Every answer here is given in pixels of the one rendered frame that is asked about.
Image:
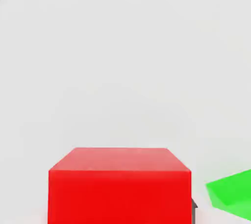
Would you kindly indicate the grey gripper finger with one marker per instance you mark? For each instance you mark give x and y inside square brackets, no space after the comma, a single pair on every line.
[194,210]

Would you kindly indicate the small red cube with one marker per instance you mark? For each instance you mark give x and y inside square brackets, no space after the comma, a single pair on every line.
[119,192]

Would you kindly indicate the small green cube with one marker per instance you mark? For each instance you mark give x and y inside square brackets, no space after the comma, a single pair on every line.
[231,194]

